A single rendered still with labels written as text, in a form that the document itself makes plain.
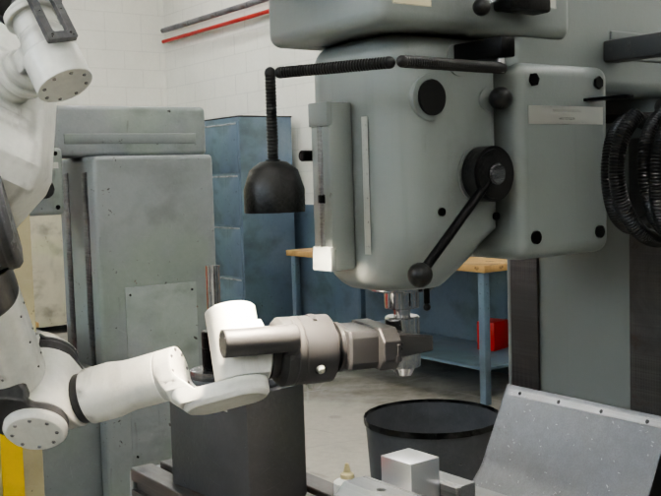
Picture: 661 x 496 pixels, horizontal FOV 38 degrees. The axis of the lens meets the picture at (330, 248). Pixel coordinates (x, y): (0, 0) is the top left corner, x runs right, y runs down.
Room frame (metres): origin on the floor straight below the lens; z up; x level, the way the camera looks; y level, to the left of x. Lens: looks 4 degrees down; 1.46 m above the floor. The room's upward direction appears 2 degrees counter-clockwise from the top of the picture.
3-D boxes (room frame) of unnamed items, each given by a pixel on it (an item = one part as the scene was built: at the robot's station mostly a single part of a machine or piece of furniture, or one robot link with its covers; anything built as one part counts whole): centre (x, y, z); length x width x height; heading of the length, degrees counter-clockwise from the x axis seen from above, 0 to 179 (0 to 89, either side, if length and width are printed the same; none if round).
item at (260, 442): (1.59, 0.17, 1.03); 0.22 x 0.12 x 0.20; 42
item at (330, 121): (1.21, 0.00, 1.45); 0.04 x 0.04 x 0.21; 36
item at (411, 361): (1.28, -0.09, 1.23); 0.05 x 0.05 x 0.06
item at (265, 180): (1.14, 0.06, 1.45); 0.07 x 0.07 x 0.06
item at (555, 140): (1.39, -0.25, 1.47); 0.24 x 0.19 x 0.26; 36
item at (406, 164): (1.28, -0.10, 1.47); 0.21 x 0.19 x 0.32; 36
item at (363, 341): (1.24, -0.01, 1.23); 0.13 x 0.12 x 0.10; 22
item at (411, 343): (1.25, -0.10, 1.23); 0.06 x 0.02 x 0.03; 112
